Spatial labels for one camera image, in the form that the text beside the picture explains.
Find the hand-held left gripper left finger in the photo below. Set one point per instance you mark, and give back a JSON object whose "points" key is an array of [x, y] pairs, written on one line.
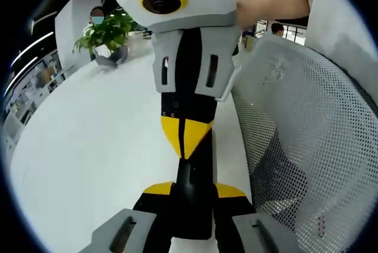
{"points": [[130, 229]]}

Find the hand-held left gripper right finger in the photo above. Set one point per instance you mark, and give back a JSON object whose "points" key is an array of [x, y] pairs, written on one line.
{"points": [[242, 229]]}

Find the black remote control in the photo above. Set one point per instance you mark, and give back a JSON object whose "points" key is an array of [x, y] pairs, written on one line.
{"points": [[192, 194]]}

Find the potted green plant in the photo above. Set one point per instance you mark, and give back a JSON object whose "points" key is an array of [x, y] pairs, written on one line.
{"points": [[109, 32]]}

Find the grey mesh office chair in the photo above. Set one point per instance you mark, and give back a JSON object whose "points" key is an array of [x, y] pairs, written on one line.
{"points": [[310, 123]]}

